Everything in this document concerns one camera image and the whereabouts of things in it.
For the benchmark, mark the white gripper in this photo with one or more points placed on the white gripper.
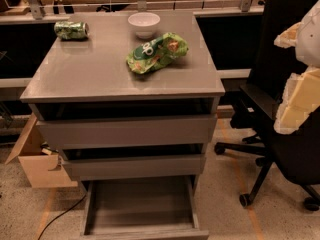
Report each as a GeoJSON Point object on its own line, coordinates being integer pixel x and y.
{"type": "Point", "coordinates": [309, 41]}

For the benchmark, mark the green rice chip bag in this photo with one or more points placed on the green rice chip bag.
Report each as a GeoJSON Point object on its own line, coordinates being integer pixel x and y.
{"type": "Point", "coordinates": [157, 53]}

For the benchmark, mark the grey top drawer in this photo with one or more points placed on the grey top drawer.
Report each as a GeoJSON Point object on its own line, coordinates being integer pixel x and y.
{"type": "Point", "coordinates": [145, 131]}

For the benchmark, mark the grey middle drawer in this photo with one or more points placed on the grey middle drawer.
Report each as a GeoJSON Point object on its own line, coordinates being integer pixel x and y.
{"type": "Point", "coordinates": [135, 167]}

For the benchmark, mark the grey drawer cabinet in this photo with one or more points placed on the grey drawer cabinet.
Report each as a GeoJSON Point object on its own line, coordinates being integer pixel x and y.
{"type": "Point", "coordinates": [90, 80]}

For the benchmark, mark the open grey bottom drawer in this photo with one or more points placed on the open grey bottom drawer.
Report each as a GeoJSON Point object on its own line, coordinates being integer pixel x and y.
{"type": "Point", "coordinates": [160, 208]}

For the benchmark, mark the black office chair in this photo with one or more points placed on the black office chair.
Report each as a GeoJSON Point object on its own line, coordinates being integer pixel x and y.
{"type": "Point", "coordinates": [297, 154]}

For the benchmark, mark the white ceramic bowl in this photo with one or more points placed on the white ceramic bowl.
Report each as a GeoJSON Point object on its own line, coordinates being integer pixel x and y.
{"type": "Point", "coordinates": [144, 24]}

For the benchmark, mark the green soda can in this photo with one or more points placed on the green soda can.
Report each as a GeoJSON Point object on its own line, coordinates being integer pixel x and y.
{"type": "Point", "coordinates": [67, 30]}

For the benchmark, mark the cardboard box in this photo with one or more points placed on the cardboard box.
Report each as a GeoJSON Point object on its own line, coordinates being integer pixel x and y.
{"type": "Point", "coordinates": [41, 166]}

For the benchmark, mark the grey metal workbench frame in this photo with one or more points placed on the grey metal workbench frame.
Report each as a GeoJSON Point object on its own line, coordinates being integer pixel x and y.
{"type": "Point", "coordinates": [43, 11]}

